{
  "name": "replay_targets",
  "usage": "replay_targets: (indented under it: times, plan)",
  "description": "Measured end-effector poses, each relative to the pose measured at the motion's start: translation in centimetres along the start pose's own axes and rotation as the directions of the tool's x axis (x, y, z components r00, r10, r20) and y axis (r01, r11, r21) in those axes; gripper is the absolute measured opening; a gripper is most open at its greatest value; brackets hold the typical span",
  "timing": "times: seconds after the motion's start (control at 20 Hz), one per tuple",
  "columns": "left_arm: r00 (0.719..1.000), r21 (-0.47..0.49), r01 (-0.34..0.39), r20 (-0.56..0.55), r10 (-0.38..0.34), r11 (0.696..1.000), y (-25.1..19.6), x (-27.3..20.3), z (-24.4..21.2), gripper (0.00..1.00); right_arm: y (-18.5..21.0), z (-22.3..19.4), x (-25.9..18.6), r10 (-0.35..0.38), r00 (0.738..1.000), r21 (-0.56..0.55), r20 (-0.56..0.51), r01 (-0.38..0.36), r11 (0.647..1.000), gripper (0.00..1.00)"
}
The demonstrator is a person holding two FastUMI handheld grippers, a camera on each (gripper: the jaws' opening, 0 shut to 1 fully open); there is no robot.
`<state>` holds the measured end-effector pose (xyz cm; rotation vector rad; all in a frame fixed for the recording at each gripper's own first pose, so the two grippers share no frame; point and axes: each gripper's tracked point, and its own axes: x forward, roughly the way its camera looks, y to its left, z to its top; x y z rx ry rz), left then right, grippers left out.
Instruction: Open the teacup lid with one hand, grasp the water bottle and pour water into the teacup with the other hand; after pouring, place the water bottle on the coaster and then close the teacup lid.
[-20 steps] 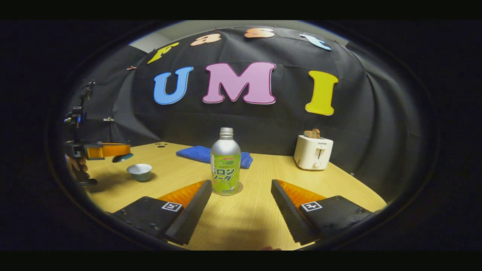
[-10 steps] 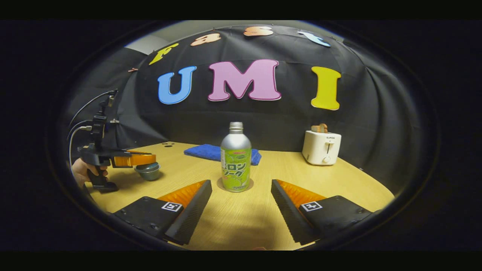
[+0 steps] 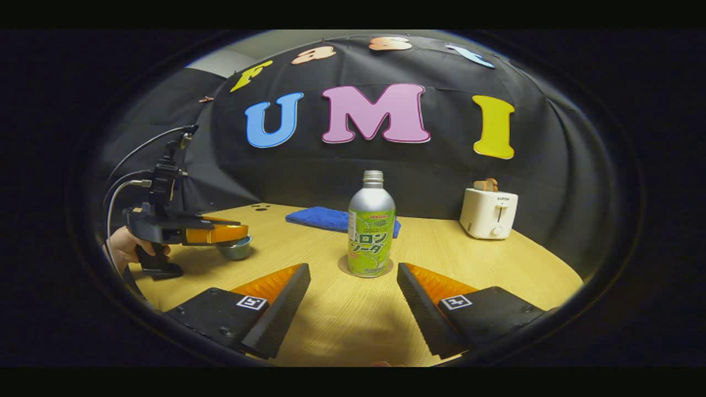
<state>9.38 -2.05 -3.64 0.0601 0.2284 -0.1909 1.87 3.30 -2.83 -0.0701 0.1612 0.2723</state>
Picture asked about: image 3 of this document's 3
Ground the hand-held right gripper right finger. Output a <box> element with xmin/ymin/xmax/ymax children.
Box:
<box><xmin>397</xmin><ymin>262</ymin><xmax>552</xmax><ymax>359</ymax></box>

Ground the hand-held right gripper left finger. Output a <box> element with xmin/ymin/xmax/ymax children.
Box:
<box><xmin>165</xmin><ymin>263</ymin><xmax>311</xmax><ymax>360</ymax></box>

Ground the teal teacup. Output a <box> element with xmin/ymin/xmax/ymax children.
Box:
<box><xmin>215</xmin><ymin>235</ymin><xmax>253</xmax><ymax>261</ymax></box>

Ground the round cork coaster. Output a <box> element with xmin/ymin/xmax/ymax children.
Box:
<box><xmin>338</xmin><ymin>254</ymin><xmax>395</xmax><ymax>278</ymax></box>

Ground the silver green-label water bottle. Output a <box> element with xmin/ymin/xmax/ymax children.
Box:
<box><xmin>347</xmin><ymin>170</ymin><xmax>397</xmax><ymax>278</ymax></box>

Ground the blue folded towel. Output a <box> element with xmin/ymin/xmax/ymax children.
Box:
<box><xmin>285</xmin><ymin>206</ymin><xmax>402</xmax><ymax>239</ymax></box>

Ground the white toaster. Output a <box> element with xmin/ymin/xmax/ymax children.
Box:
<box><xmin>459</xmin><ymin>187</ymin><xmax>519</xmax><ymax>240</ymax></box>

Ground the black backdrop cloth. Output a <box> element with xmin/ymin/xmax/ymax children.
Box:
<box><xmin>97</xmin><ymin>34</ymin><xmax>624</xmax><ymax>276</ymax></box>

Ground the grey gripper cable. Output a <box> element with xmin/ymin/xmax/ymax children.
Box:
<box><xmin>105</xmin><ymin>178</ymin><xmax>153</xmax><ymax>243</ymax></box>

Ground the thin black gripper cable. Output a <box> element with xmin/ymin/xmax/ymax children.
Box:
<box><xmin>105</xmin><ymin>126</ymin><xmax>185</xmax><ymax>185</ymax></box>

